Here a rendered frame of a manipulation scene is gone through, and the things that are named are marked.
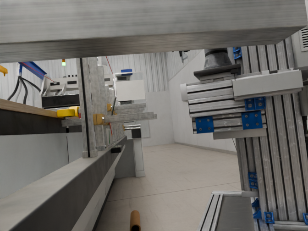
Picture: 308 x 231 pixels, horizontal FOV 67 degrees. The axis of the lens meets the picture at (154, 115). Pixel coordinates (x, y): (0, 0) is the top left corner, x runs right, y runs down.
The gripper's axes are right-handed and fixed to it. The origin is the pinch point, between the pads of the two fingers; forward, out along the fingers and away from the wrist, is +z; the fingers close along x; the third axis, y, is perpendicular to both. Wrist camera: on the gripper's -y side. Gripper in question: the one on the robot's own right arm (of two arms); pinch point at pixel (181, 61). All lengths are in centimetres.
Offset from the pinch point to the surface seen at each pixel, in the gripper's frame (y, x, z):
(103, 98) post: -30, -80, 34
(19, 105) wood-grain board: -23, -139, 43
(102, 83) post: -30, -80, 26
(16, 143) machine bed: -23, -141, 54
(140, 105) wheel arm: -23, -44, 37
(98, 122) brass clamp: -18, -105, 49
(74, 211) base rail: 12, -159, 67
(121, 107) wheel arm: -35, -50, 37
